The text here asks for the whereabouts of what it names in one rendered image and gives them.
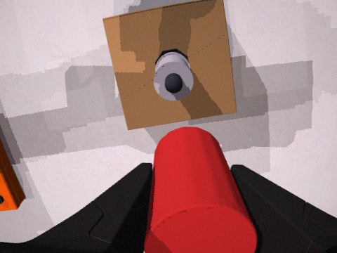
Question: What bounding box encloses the red cylinder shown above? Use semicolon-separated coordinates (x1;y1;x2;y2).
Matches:
144;127;258;253

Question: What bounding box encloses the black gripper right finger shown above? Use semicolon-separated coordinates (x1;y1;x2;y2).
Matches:
230;165;337;253

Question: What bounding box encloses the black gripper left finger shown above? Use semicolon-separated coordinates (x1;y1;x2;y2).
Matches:
0;162;152;253

